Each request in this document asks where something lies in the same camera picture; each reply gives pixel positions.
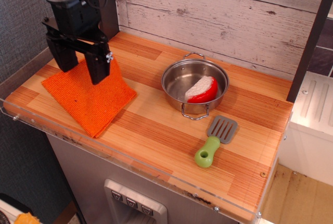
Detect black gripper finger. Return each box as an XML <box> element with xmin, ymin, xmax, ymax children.
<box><xmin>85</xmin><ymin>52</ymin><xmax>111</xmax><ymax>85</ymax></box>
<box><xmin>46</xmin><ymin>35</ymin><xmax>78</xmax><ymax>72</ymax></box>

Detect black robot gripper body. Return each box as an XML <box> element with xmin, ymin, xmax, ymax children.
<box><xmin>43</xmin><ymin>0</ymin><xmax>110</xmax><ymax>55</ymax></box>

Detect orange woven towel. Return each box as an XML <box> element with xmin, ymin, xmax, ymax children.
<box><xmin>42</xmin><ymin>59</ymin><xmax>137</xmax><ymax>138</ymax></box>

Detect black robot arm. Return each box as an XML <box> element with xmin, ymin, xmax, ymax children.
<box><xmin>43</xmin><ymin>0</ymin><xmax>113</xmax><ymax>85</ymax></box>

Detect stainless steel pot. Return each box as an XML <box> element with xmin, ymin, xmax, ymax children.
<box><xmin>161</xmin><ymin>52</ymin><xmax>229</xmax><ymax>120</ymax></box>

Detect clear acrylic table guard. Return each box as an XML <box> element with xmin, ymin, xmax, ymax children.
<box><xmin>1</xmin><ymin>47</ymin><xmax>292</xmax><ymax>223</ymax></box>

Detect red and white toy food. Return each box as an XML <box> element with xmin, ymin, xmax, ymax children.
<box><xmin>185</xmin><ymin>76</ymin><xmax>218</xmax><ymax>104</ymax></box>

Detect silver toy fridge cabinet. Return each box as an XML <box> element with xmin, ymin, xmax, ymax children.
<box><xmin>48</xmin><ymin>135</ymin><xmax>255</xmax><ymax>223</ymax></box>

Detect yellow and black object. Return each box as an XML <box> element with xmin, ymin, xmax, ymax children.
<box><xmin>1</xmin><ymin>211</ymin><xmax>41</xmax><ymax>224</ymax></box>

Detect white cabinet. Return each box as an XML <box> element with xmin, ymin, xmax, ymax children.
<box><xmin>278</xmin><ymin>72</ymin><xmax>332</xmax><ymax>185</ymax></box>

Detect grey spatula with green handle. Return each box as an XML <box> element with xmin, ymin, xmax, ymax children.
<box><xmin>194</xmin><ymin>116</ymin><xmax>238</xmax><ymax>168</ymax></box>

